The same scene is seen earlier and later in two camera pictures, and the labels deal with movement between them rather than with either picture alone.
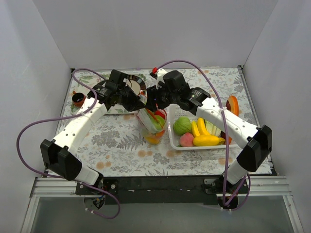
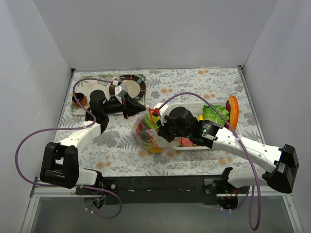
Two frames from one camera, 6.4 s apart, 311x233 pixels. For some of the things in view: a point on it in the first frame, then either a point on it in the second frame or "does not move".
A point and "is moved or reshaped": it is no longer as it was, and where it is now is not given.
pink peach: x=186 y=140 does not move
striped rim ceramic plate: x=137 y=84 does not move
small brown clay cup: x=78 y=98 does not move
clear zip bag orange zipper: x=152 y=124 is moved or reshaped
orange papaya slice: x=232 y=105 does not move
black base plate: x=200 y=190 does not move
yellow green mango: x=152 y=140 to x=152 y=148
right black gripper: x=152 y=103 to x=164 y=131
